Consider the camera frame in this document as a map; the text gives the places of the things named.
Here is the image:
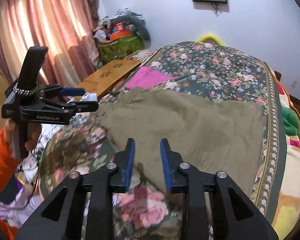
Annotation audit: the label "left hand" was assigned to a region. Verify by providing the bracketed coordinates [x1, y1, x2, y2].
[3, 118, 43, 159]

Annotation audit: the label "white wall socket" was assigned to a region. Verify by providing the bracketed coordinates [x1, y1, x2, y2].
[291, 80, 297, 88]

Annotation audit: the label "yellow pillow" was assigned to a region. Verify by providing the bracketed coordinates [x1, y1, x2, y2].
[197, 33, 225, 46]

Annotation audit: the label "green storage bag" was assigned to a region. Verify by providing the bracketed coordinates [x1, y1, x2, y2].
[97, 34, 144, 64]

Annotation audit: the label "wooden lap desk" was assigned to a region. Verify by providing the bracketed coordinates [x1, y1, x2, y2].
[76, 60, 141, 99]

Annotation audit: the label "olive khaki pants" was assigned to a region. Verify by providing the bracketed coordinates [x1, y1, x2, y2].
[97, 88, 266, 194]

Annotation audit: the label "colourful fleece blanket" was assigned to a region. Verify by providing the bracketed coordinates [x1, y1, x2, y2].
[258, 65, 300, 239]

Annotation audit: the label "pink striped curtain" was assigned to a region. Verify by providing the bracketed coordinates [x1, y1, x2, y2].
[0, 0, 99, 86]

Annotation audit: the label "orange box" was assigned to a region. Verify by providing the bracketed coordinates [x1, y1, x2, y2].
[109, 22, 131, 41]

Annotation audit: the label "folded pink pants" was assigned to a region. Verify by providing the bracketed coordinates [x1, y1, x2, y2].
[125, 66, 174, 90]

